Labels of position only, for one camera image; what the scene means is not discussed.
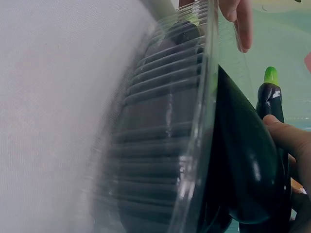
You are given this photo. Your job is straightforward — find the person's left hand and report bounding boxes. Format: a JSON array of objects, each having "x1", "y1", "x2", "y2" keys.
[{"x1": 219, "y1": 0, "x2": 255, "y2": 53}]

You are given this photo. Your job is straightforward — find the person's right hand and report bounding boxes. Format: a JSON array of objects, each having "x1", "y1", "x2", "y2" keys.
[{"x1": 263, "y1": 114, "x2": 311, "y2": 233}]

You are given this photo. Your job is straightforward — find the slim eggplant with green stem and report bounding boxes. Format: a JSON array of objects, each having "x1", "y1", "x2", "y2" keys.
[{"x1": 255, "y1": 67, "x2": 293, "y2": 225}]

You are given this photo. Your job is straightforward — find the large dark purple eggplant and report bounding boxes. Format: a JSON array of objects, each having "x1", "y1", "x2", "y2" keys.
[{"x1": 206, "y1": 65, "x2": 285, "y2": 224}]

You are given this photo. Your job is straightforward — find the clear plastic clamshell container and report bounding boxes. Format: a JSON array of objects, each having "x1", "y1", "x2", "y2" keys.
[{"x1": 91, "y1": 0, "x2": 255, "y2": 233}]

